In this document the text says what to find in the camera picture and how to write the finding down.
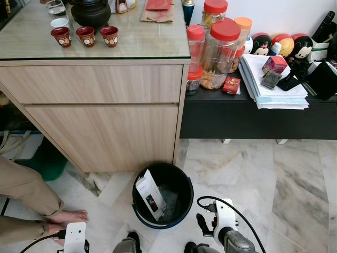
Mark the large black mouse figurine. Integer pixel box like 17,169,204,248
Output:
291,34,315,74

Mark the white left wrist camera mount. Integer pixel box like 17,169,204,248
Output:
63,222,87,253

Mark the black round rubbish bin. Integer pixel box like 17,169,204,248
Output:
132,162,194,230

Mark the red patterned tea cup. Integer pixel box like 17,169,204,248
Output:
76,26,96,48
51,27,72,48
100,26,119,48

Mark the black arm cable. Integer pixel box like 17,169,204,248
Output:
197,196,267,253
20,229,66,253

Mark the dark blue bottle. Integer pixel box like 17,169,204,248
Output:
182,0,195,26

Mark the brown paper bag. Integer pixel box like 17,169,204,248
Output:
140,4,174,23

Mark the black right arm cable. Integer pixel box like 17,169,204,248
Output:
197,196,267,253

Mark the large clear jar red lid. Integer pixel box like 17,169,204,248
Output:
201,19,242,89

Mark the black square box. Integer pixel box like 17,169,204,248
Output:
305,61,337,100

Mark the slim clear jar red lid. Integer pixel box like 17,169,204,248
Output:
187,25,206,74

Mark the clear crumpled plastic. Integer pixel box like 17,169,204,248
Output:
158,183,181,218

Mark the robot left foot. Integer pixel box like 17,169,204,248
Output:
112,231,142,253

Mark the clear glass cup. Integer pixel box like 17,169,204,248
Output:
45,0,67,16

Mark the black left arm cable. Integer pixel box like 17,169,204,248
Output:
20,229,66,253

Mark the black round teapot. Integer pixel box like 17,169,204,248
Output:
70,0,112,28

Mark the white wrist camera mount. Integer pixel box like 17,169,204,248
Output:
63,222,87,253
213,198,237,244

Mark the black low cabinet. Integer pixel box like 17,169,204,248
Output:
180,84,337,140

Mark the light wooden cabinet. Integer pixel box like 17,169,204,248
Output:
0,0,191,173

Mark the stack of white papers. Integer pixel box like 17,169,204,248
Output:
240,54,310,110

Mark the black remote control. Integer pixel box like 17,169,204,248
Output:
312,11,335,43

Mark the long white cardboard box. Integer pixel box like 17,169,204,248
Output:
135,169,167,221

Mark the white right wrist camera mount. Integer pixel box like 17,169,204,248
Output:
213,198,237,244

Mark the yellow red figurine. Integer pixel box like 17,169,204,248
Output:
272,33,295,57

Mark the white remote holder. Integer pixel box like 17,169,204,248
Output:
311,40,331,63

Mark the dark grey small box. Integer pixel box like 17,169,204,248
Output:
261,71,281,89

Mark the red packet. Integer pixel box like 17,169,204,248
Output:
145,0,172,11

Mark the small clear jar red lid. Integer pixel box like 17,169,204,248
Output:
185,66,203,95

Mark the yellow-filled jar red lid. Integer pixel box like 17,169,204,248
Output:
203,0,229,28

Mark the green plastic basin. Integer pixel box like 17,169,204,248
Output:
18,138,68,181

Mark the black red mouse figurine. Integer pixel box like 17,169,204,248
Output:
252,33,272,56

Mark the person's bare foot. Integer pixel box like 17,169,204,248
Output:
47,210,89,225
45,222,69,246

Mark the clear jar orange lid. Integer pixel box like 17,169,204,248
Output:
232,17,253,72

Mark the person's leg in khaki trousers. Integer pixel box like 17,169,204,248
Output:
0,216,49,246
0,155,64,218

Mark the white cup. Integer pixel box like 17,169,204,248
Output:
50,17,70,29

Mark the red clear small box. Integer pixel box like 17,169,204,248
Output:
262,55,289,74

